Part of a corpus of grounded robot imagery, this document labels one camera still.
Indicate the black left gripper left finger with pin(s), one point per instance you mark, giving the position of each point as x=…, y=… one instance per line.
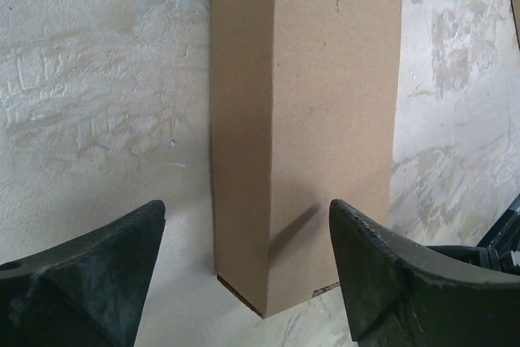
x=88, y=291

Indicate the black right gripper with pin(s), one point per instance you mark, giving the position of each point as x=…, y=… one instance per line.
x=498, y=250

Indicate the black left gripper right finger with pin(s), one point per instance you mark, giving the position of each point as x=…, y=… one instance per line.
x=397, y=292

